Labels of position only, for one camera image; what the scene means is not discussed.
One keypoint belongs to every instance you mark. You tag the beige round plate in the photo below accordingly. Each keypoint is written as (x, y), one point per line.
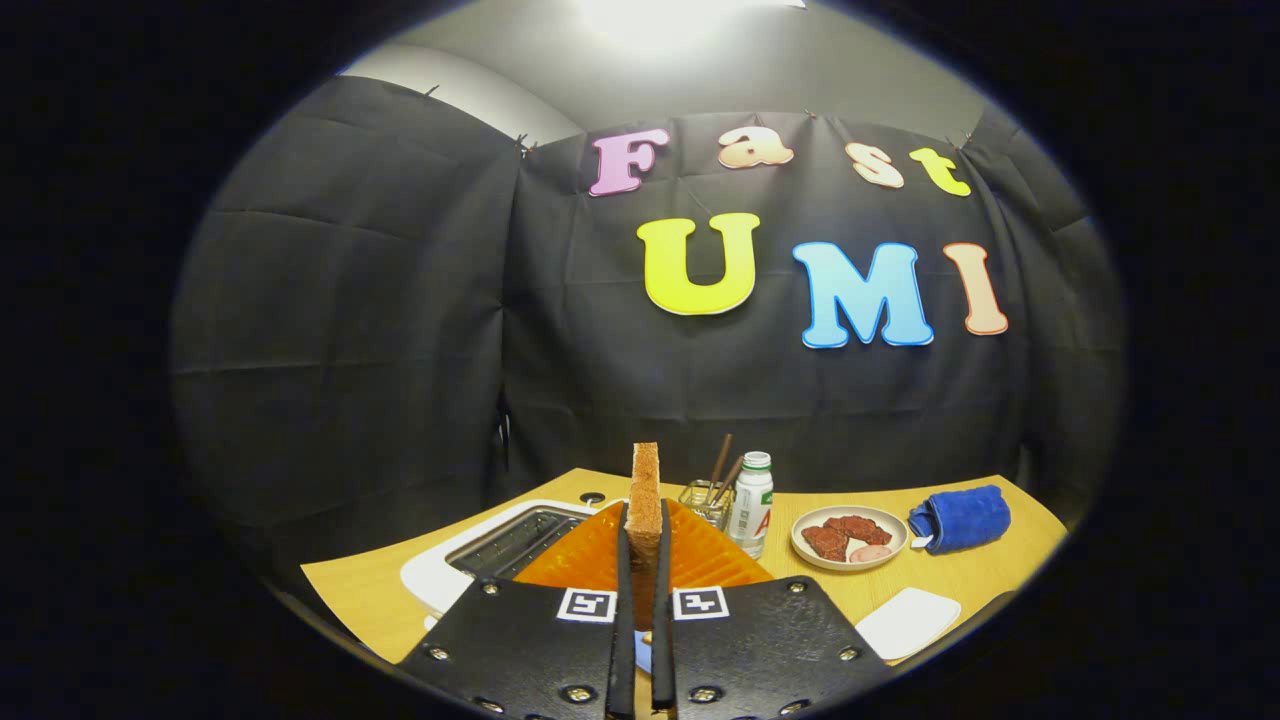
(895, 530)

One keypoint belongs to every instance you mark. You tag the blue round plate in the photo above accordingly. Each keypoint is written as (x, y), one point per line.
(643, 655)

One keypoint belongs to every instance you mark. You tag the white square plate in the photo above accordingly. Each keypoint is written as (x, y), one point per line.
(908, 622)

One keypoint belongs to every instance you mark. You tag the blue folded towel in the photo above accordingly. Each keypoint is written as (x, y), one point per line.
(965, 518)

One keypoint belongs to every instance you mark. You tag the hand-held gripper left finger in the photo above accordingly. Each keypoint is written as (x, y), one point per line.
(622, 640)

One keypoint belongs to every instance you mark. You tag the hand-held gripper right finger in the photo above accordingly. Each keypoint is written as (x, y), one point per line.
(662, 650)

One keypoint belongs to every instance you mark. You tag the black backdrop cloth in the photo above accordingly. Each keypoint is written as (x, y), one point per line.
(350, 300)

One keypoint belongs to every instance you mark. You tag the cream toaster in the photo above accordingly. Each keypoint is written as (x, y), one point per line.
(440, 575)

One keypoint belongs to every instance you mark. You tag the dark red meat piece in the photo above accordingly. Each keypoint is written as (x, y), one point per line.
(860, 528)
(825, 542)

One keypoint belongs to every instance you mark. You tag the small pink ham slice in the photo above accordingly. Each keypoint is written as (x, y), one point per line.
(870, 553)

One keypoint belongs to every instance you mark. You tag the toasted bread slice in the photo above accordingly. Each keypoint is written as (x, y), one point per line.
(645, 500)

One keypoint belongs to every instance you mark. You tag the white drink bottle green cap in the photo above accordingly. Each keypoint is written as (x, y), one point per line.
(750, 510)

